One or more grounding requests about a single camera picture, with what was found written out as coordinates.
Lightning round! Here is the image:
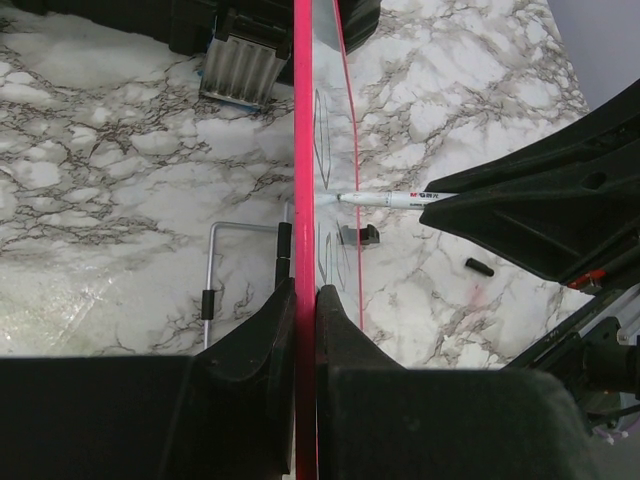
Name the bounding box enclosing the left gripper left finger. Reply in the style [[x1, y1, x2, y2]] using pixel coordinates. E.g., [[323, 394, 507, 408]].
[[194, 278, 296, 479]]

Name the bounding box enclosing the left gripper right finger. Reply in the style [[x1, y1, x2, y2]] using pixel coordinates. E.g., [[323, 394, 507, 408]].
[[315, 285, 415, 479]]

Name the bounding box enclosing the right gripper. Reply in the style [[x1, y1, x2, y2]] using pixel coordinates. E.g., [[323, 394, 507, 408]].
[[420, 83, 639, 295]]

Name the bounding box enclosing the black marker cap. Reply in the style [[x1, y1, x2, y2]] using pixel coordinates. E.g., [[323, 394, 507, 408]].
[[465, 258, 495, 278]]

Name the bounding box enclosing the black and white marker pen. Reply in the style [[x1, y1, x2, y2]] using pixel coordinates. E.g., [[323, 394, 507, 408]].
[[315, 191, 455, 210]]

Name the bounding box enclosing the pink framed whiteboard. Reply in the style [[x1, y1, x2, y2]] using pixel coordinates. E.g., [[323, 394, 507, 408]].
[[293, 1, 363, 479]]

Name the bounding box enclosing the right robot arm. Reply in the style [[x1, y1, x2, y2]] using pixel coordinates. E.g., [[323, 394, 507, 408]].
[[420, 85, 639, 443]]

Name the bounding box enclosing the black plastic toolbox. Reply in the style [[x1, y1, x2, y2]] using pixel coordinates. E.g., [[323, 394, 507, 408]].
[[1, 0, 381, 116]]

